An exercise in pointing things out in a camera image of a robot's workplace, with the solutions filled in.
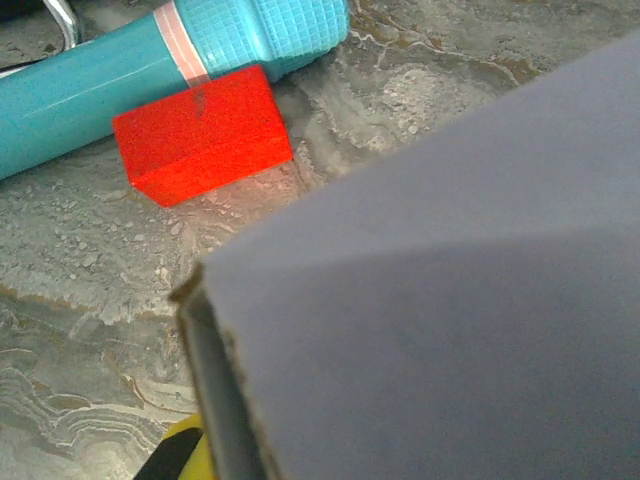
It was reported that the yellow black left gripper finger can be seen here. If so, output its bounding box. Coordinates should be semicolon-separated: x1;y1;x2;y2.
133;413;214;480

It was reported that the lavender cardboard paper box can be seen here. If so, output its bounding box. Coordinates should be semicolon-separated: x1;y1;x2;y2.
169;29;640;480

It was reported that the red block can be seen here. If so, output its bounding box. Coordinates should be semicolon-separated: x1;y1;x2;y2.
112;64;294;209

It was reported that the teal flashlight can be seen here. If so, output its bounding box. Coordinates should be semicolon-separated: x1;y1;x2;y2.
0;0;351;181

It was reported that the black briefcase with chrome handle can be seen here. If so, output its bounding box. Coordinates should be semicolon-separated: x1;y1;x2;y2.
0;0;84;76

